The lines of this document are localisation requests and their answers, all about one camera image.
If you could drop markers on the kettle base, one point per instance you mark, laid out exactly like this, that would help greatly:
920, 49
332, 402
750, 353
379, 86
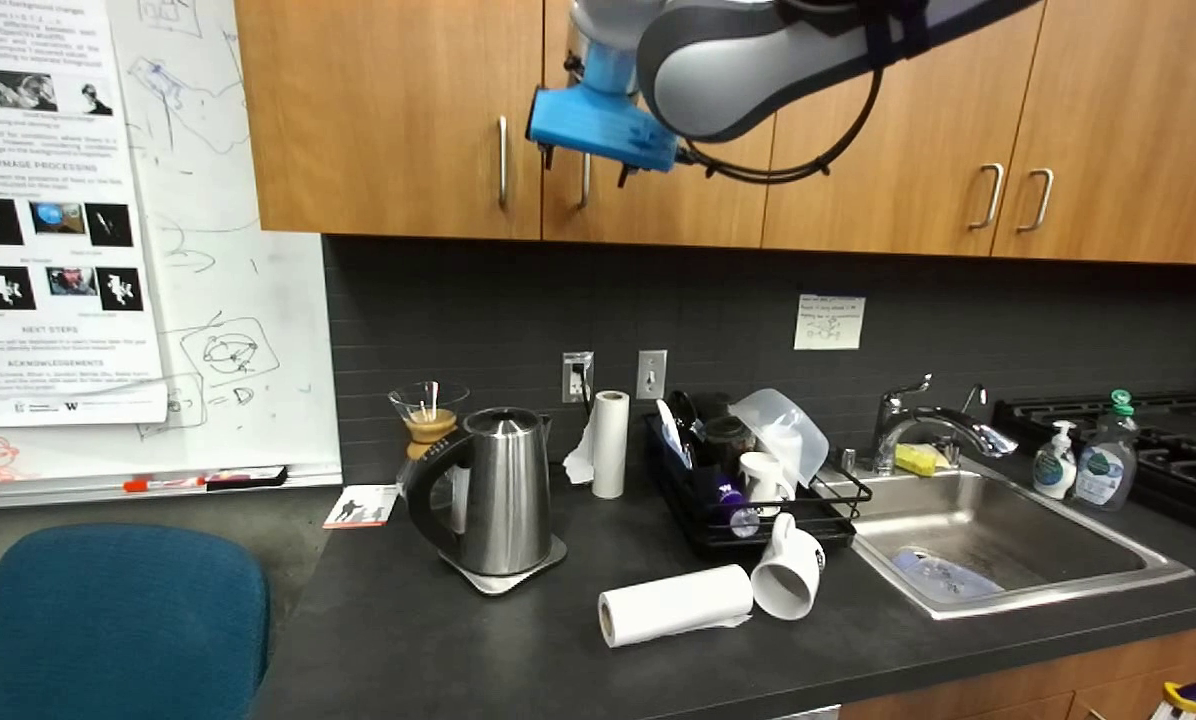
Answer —
518, 582

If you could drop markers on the wall power outlet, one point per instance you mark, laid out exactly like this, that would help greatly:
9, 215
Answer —
577, 378

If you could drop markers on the white wall plate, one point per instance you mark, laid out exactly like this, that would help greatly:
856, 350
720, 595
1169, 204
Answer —
828, 320

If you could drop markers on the poster with black photos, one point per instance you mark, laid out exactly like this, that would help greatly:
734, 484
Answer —
51, 147

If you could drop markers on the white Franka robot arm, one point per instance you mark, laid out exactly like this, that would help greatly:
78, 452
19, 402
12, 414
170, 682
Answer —
781, 55

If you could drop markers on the white blue utensil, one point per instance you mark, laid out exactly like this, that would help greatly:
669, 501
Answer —
669, 429

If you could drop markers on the grey wall switch plate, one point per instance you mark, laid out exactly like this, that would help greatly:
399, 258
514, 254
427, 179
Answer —
655, 373

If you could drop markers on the small printed card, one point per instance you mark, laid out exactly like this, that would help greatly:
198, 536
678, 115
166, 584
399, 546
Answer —
362, 505

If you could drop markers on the yellow sponge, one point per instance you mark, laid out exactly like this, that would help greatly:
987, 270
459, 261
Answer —
920, 461

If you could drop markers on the wooden lower cabinet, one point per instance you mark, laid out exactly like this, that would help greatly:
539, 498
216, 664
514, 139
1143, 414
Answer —
1023, 687

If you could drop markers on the white pump soap dispenser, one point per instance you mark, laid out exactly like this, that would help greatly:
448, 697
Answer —
1053, 470

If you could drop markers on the yellow purple clamp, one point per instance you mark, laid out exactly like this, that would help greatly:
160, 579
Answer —
1188, 703

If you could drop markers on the whiteboard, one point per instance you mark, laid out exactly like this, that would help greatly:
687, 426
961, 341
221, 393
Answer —
249, 306

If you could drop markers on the clear plastic container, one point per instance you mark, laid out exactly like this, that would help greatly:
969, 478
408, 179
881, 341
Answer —
781, 426

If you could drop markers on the blue item in sink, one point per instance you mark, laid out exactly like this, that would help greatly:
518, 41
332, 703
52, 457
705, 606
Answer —
951, 579

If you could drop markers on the blue office chair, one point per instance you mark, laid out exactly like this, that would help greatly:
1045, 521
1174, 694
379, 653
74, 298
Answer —
101, 626

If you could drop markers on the stainless steel sink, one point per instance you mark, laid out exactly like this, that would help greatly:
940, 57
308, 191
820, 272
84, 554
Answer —
1023, 534

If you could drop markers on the black stove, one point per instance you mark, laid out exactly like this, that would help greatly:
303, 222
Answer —
1188, 464

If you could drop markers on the glass pour-over coffee maker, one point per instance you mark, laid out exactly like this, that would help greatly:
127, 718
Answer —
428, 426

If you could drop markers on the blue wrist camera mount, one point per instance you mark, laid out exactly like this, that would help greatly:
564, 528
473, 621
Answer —
602, 122

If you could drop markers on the stainless steel kettle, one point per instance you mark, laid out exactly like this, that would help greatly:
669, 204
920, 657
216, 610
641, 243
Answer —
502, 494

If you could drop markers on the white mug with black print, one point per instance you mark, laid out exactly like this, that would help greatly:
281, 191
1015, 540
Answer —
790, 573

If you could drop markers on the chrome faucet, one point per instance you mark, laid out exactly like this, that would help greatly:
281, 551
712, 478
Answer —
908, 420

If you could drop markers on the green cap dish soap bottle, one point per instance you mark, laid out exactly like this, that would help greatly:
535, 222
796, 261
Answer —
1105, 464

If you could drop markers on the red marker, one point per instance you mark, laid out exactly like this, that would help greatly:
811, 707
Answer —
138, 484

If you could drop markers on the black utensil caddy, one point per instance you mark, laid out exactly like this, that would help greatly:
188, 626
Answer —
678, 461

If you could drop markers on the plain white mug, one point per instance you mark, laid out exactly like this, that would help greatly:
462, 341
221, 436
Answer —
764, 478

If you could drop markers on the small purple white object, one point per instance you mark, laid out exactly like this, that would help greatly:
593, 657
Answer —
734, 505

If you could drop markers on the black whiteboard eraser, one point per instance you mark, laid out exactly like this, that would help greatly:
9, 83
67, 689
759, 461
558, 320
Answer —
247, 478

